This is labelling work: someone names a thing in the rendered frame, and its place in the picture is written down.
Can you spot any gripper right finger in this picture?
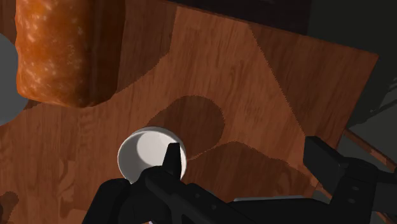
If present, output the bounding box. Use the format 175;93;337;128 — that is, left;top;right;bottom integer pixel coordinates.
303;136;397;224

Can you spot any orange speckled block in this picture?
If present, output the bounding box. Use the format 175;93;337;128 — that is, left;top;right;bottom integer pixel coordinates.
15;0;127;108

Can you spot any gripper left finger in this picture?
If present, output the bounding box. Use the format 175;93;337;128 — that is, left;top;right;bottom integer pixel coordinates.
81;143;256;224

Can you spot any brown wooden table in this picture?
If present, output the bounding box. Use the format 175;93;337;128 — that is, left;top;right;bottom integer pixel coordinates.
0;0;380;224

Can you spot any white round cup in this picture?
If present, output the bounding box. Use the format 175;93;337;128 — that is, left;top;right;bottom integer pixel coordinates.
117;126;188;185

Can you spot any grey rounded object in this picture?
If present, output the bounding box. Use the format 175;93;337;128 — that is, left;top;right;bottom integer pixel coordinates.
0;33;29;127

